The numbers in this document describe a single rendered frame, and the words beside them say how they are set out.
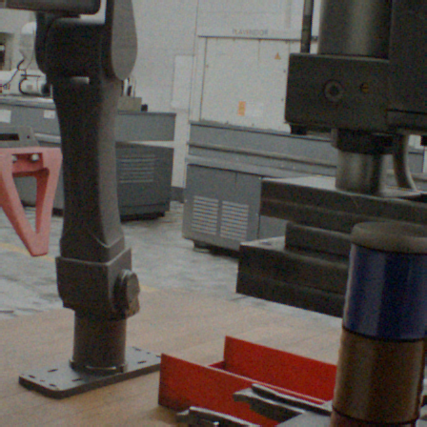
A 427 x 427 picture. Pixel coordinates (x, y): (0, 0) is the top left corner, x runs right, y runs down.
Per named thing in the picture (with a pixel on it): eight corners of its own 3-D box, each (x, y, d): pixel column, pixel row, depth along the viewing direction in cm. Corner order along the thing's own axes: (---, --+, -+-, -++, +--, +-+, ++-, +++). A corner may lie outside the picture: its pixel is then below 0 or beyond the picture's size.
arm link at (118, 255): (110, 320, 99) (100, 24, 88) (57, 310, 101) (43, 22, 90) (133, 298, 104) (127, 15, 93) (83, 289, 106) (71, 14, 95)
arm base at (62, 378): (178, 304, 110) (136, 293, 114) (59, 330, 94) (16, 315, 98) (173, 366, 111) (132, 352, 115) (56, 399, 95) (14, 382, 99)
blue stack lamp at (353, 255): (368, 309, 39) (376, 234, 38) (446, 327, 37) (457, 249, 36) (324, 324, 36) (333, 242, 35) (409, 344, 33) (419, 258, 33)
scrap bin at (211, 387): (222, 381, 106) (227, 334, 105) (411, 438, 91) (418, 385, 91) (156, 403, 97) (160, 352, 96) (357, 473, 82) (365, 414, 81)
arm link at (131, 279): (126, 274, 98) (147, 265, 103) (56, 261, 101) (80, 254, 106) (123, 329, 99) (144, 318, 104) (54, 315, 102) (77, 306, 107)
